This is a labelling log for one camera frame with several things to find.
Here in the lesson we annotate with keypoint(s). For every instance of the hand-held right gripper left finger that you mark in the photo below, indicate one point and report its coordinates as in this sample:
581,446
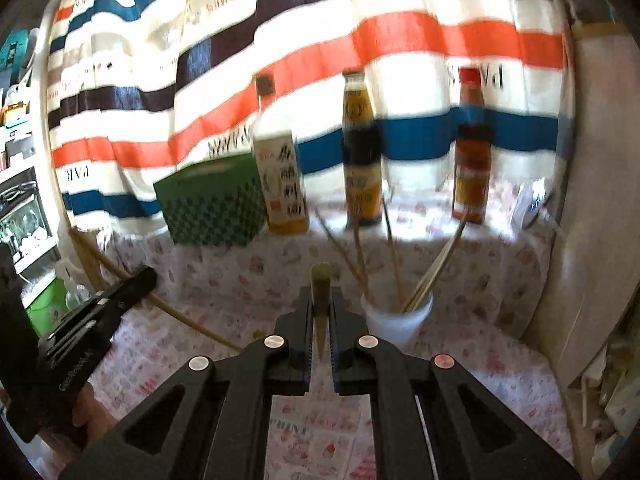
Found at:
305,340

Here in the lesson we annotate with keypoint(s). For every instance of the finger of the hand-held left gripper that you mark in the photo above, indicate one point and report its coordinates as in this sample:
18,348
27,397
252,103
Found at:
130,285

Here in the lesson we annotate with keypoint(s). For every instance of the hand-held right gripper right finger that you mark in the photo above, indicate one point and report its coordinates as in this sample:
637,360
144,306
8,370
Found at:
336,345

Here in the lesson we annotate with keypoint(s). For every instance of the gold spoon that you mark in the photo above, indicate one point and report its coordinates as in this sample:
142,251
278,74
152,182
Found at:
320,285

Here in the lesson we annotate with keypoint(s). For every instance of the translucent plastic cup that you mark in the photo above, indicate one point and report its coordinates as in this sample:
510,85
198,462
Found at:
395,327

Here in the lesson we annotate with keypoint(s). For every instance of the person's left hand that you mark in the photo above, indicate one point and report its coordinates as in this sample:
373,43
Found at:
95,420

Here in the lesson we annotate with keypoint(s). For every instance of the green plastic bin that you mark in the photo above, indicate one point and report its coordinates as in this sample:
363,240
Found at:
45,305

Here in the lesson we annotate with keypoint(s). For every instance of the clear spray bottle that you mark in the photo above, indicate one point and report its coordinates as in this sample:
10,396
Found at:
75,292

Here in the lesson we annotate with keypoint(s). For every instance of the curved wooden rod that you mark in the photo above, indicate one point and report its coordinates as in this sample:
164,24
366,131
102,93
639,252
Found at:
200,328

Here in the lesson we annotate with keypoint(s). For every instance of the green checkered box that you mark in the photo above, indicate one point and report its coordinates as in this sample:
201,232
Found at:
210,205

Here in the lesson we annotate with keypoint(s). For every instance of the white storage shelf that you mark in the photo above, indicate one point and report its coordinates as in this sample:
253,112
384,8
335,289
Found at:
20,210

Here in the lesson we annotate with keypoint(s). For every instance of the printed tablecloth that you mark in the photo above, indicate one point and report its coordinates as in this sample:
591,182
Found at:
475,360

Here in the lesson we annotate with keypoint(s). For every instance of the clear cooking wine bottle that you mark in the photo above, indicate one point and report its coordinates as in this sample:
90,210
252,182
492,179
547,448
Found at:
280,185

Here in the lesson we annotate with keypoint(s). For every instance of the dark soy sauce bottle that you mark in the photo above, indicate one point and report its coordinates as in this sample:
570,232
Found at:
362,160

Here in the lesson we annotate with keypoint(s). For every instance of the red-capped sauce bottle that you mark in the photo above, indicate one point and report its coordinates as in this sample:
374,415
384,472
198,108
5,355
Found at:
470,175

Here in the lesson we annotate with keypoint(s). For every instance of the white power adapter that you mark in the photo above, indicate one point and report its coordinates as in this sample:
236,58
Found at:
532,205

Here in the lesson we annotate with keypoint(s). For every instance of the striped curtain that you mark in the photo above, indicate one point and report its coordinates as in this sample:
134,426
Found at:
400,35

